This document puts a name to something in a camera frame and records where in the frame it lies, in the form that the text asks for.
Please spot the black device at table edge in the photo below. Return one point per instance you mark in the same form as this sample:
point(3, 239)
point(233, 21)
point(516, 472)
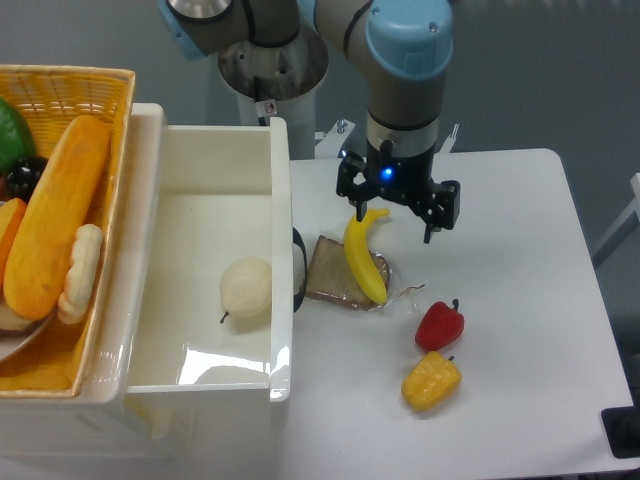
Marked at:
point(621, 425)

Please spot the white plate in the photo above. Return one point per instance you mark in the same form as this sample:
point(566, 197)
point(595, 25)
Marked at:
point(17, 333)

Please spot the white drawer cabinet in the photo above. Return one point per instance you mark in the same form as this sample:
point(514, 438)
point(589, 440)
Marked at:
point(103, 420)

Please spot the black toy berry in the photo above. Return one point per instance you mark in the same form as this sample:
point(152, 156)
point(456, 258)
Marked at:
point(23, 177)

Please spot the red toy bell pepper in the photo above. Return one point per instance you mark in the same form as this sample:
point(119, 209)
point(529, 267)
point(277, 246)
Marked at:
point(441, 325)

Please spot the yellow toy bell pepper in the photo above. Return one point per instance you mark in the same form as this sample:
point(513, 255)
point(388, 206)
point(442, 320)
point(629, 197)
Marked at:
point(434, 379)

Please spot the wrapped bread slice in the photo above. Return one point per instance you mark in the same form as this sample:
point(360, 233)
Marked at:
point(330, 280)

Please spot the green toy vegetable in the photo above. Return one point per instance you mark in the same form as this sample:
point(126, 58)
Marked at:
point(16, 140)

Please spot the yellow wicker basket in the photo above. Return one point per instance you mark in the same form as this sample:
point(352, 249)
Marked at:
point(49, 97)

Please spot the white furniture frame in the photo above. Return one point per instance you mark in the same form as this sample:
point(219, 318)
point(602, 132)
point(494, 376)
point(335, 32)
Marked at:
point(619, 230)

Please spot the orange toy baguette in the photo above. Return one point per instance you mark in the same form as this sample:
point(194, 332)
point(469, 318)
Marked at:
point(39, 257)

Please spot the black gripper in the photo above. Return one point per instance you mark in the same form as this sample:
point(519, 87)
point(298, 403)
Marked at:
point(405, 181)

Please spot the white drawer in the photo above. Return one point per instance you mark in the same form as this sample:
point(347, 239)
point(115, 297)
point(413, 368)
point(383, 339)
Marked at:
point(224, 194)

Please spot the orange toy fruit slice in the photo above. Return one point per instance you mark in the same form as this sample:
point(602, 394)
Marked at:
point(11, 215)

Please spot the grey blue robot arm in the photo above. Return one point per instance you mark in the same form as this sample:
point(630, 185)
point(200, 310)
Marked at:
point(402, 49)

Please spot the white toy pear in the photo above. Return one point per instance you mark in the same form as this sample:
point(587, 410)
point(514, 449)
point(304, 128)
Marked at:
point(246, 288)

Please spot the yellow toy banana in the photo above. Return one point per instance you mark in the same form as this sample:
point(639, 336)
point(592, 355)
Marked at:
point(359, 258)

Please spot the white toy pastry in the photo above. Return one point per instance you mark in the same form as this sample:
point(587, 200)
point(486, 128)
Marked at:
point(79, 281)

